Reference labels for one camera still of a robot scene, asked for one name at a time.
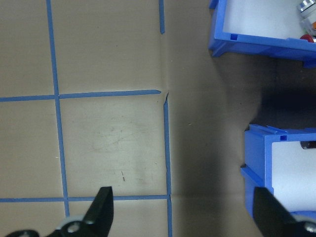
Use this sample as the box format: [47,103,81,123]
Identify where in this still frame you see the blue button storage bin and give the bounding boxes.
[208,0,316,69]

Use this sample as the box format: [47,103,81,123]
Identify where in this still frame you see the blue capacitor storage bin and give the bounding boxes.
[240,124,316,223]

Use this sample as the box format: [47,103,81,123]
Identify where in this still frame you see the orange block push button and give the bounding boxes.
[297,0,316,34]

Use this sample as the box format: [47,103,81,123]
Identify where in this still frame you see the mixed small parts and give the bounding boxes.
[223,0,316,40]

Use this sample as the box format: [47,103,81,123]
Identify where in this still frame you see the black cylindrical capacitor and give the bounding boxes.
[300,140,316,151]

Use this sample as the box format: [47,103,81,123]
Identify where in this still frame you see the red mushroom push button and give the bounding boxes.
[300,34,316,44]

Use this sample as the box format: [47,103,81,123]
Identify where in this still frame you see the dark cylindrical batteries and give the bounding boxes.
[271,140,316,213]

